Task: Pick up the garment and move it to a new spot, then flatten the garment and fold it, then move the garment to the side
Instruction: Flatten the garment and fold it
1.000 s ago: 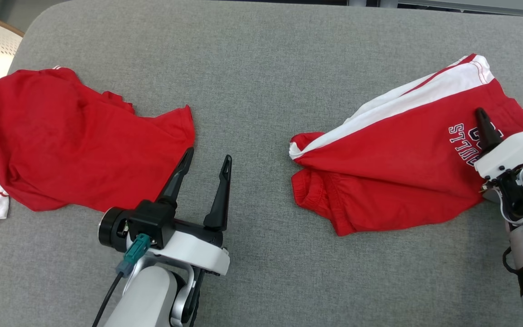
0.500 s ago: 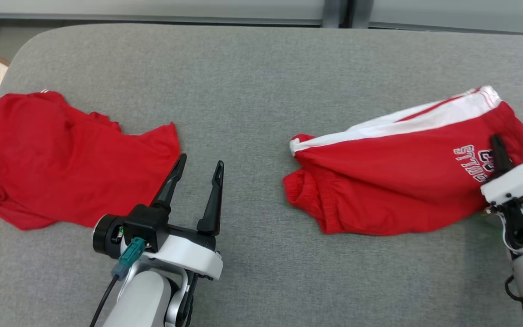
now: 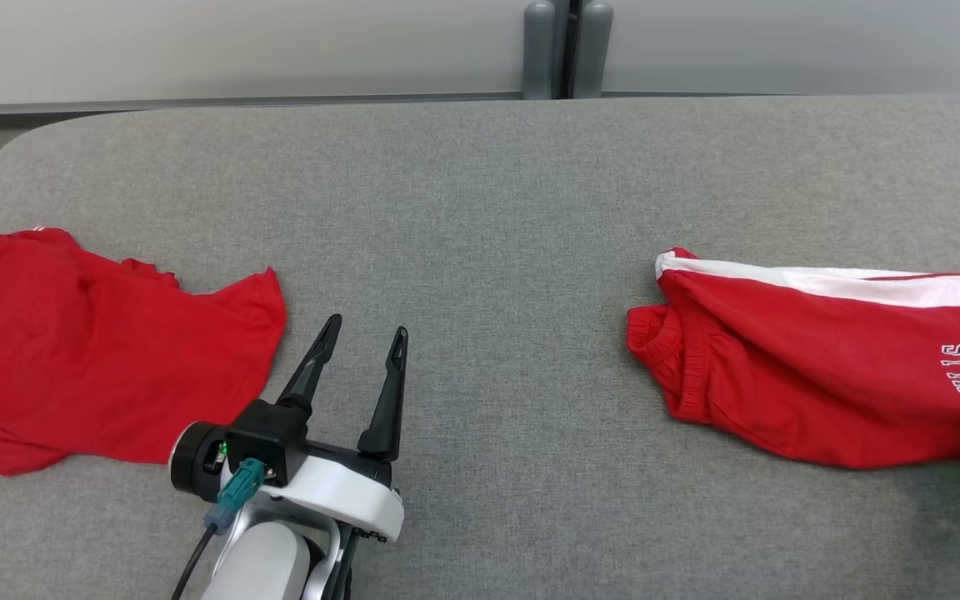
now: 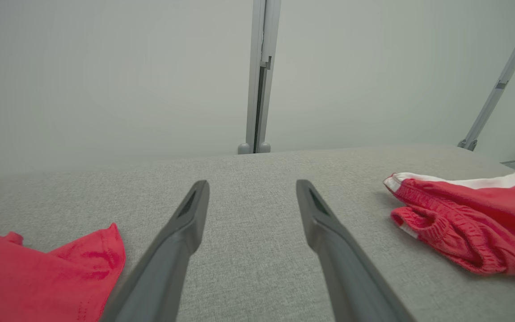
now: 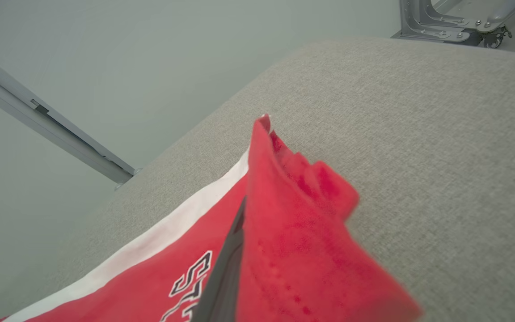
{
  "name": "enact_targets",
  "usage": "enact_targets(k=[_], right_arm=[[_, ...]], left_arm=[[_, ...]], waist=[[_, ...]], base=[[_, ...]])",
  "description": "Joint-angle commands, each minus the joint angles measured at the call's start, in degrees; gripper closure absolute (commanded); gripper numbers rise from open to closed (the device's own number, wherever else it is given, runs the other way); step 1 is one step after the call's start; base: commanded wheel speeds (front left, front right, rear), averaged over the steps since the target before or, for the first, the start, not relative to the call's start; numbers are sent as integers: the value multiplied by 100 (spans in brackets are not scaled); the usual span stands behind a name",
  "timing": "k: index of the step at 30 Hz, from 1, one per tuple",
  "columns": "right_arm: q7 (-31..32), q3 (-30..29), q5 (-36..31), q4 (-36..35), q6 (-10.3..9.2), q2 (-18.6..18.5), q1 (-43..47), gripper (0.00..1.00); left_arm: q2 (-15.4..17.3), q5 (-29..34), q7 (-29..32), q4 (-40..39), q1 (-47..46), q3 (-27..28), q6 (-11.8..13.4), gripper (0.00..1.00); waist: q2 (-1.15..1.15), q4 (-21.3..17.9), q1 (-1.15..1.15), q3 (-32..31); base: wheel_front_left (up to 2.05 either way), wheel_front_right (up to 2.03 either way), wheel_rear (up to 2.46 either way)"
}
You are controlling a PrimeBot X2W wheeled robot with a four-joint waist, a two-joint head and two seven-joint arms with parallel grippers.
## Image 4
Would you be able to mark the grey double partition post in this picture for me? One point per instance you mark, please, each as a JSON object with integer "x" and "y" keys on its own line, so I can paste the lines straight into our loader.
{"x": 253, "y": 89}

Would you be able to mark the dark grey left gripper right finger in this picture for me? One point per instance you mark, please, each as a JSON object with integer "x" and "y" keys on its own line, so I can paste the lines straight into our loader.
{"x": 342, "y": 268}

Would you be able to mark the red white sports jersey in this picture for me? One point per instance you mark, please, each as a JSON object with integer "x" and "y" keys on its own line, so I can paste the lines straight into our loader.
{"x": 25, "y": 281}

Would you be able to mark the grey slanted brace post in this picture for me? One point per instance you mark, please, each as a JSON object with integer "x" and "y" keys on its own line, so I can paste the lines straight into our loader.
{"x": 505, "y": 71}

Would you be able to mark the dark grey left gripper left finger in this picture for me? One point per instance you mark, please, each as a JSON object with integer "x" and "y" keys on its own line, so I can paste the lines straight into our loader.
{"x": 168, "y": 259}

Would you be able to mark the red shorts with white trim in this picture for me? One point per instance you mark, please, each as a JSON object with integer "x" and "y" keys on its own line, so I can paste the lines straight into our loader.
{"x": 485, "y": 214}

